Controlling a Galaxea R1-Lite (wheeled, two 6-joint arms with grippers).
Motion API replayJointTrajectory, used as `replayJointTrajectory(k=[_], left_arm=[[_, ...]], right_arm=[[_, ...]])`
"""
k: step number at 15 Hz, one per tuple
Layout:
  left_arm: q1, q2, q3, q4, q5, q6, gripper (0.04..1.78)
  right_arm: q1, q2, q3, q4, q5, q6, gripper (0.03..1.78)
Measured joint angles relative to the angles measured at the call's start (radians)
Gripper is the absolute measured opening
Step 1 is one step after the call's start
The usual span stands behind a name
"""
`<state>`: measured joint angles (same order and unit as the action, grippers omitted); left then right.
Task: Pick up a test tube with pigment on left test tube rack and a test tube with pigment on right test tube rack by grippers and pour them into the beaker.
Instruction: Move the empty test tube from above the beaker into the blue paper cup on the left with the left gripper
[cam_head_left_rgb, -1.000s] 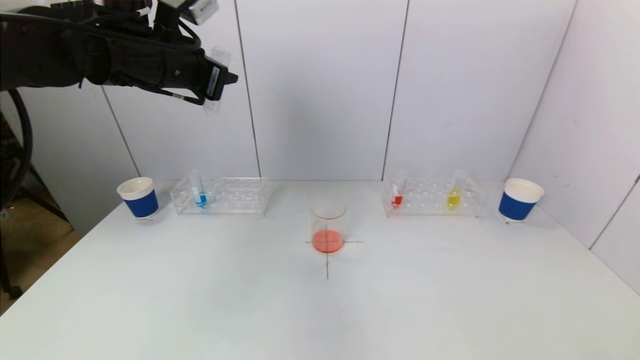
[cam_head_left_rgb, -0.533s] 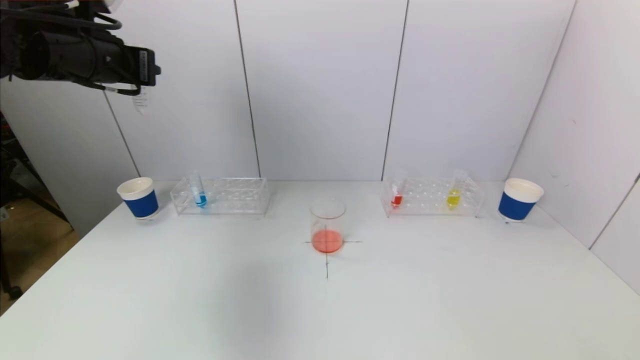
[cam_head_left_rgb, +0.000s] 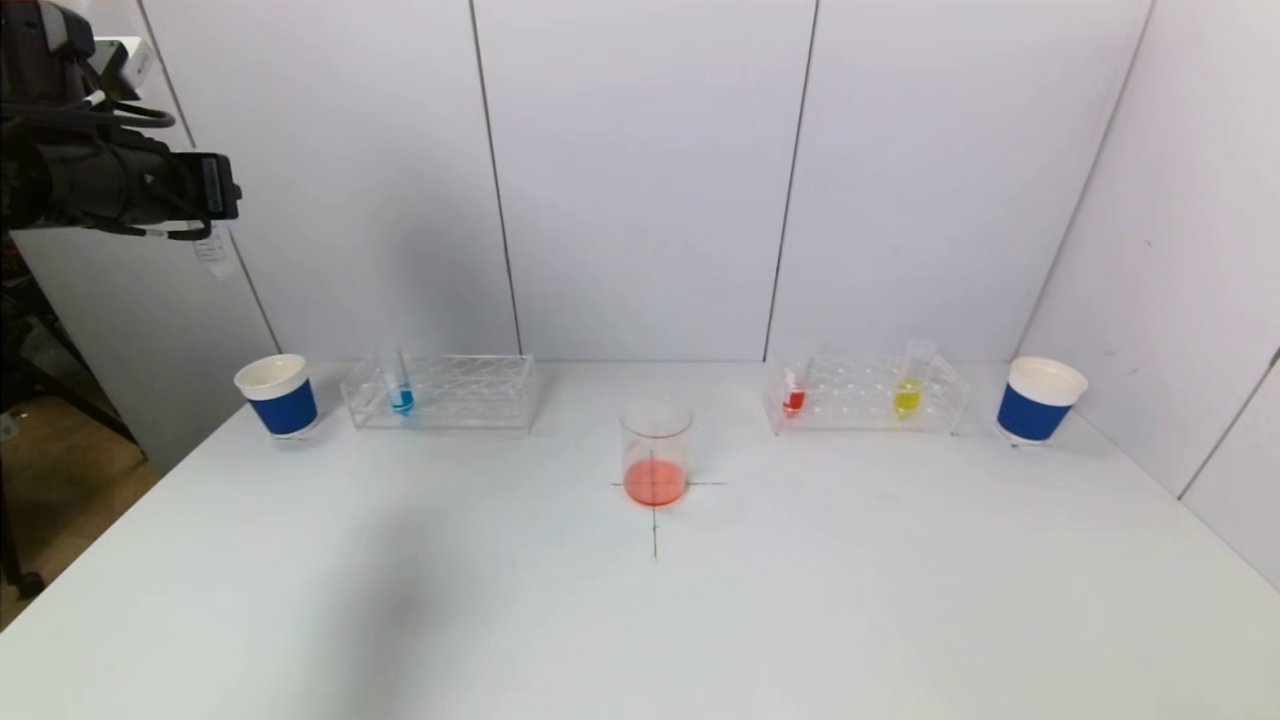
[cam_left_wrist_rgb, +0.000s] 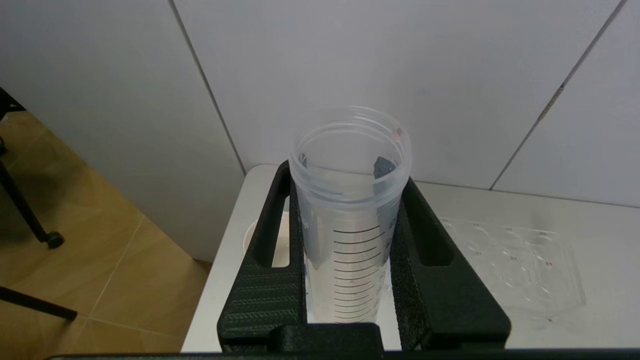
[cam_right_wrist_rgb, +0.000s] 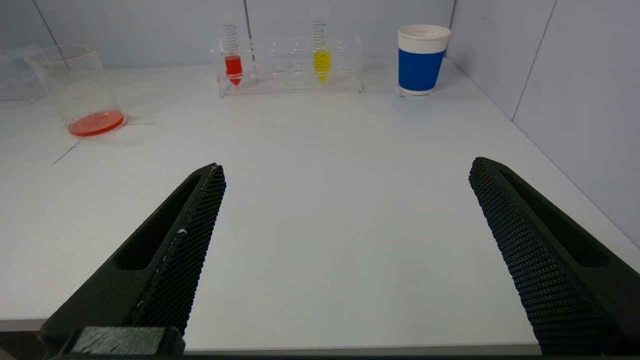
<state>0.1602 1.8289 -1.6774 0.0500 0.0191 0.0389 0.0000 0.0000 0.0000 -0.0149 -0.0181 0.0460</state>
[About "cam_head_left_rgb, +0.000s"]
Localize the test tube with red pigment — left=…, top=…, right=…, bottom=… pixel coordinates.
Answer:
left=781, top=341, right=816, bottom=418

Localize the clear acrylic test tube rack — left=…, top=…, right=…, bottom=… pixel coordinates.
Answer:
left=341, top=353, right=542, bottom=433
left=762, top=352, right=973, bottom=437

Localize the clear glass beaker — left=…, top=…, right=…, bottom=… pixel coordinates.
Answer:
left=618, top=393, right=695, bottom=509

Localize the test tube with blue pigment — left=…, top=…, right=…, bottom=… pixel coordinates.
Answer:
left=378, top=345, right=417, bottom=418

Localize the white paper cup blue sleeve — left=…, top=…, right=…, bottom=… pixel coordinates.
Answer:
left=996, top=356, right=1090, bottom=447
left=233, top=353, right=320, bottom=442

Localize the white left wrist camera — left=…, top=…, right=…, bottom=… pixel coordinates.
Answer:
left=90, top=36, right=155, bottom=94

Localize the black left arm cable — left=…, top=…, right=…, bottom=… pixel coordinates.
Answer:
left=0, top=95, right=213, bottom=243

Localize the black tripod stand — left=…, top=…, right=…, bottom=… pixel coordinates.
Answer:
left=0, top=285, right=143, bottom=603

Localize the test tube with yellow pigment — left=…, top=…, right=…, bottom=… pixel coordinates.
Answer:
left=892, top=337, right=938, bottom=420

